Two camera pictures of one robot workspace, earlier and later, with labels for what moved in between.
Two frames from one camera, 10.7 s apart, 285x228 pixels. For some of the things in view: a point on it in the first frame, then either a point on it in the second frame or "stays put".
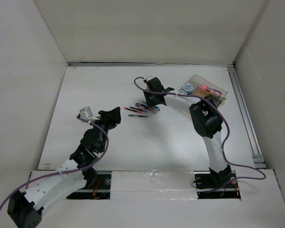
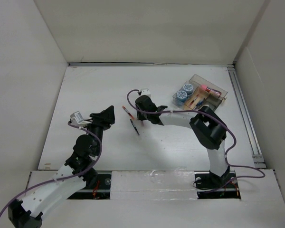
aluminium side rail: (258, 160) stays put
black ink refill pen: (137, 116) → (133, 125)
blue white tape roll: (188, 88) stays put
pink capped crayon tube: (204, 87) stays put
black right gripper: (150, 103) → (140, 116)
